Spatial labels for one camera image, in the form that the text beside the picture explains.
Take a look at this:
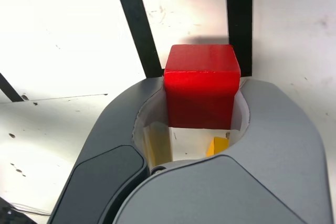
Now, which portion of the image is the black tape strip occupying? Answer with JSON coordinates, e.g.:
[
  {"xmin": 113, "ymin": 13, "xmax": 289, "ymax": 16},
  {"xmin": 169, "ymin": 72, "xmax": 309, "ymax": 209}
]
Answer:
[{"xmin": 0, "ymin": 73, "xmax": 25, "ymax": 103}]

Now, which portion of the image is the black tape square outline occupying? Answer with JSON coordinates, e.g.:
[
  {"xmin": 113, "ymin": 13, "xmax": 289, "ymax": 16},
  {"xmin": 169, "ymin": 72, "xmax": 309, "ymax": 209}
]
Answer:
[{"xmin": 110, "ymin": 0, "xmax": 254, "ymax": 79}]

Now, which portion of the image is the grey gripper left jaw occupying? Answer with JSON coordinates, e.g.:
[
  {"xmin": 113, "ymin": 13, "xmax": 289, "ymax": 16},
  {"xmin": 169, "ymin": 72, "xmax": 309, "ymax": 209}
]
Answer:
[{"xmin": 48, "ymin": 76, "xmax": 173, "ymax": 224}]

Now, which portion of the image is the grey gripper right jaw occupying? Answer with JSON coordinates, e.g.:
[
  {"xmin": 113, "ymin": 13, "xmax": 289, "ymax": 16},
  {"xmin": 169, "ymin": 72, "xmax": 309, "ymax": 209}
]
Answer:
[{"xmin": 112, "ymin": 77, "xmax": 335, "ymax": 224}]

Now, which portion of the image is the red cube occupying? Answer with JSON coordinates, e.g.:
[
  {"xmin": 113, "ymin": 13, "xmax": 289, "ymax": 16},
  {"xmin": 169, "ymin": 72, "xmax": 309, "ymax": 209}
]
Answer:
[{"xmin": 163, "ymin": 43, "xmax": 242, "ymax": 131}]

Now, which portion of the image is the yellow cube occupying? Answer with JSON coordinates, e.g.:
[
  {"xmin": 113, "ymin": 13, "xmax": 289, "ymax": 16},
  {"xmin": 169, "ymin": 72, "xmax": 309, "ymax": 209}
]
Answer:
[{"xmin": 206, "ymin": 136, "xmax": 230, "ymax": 158}]

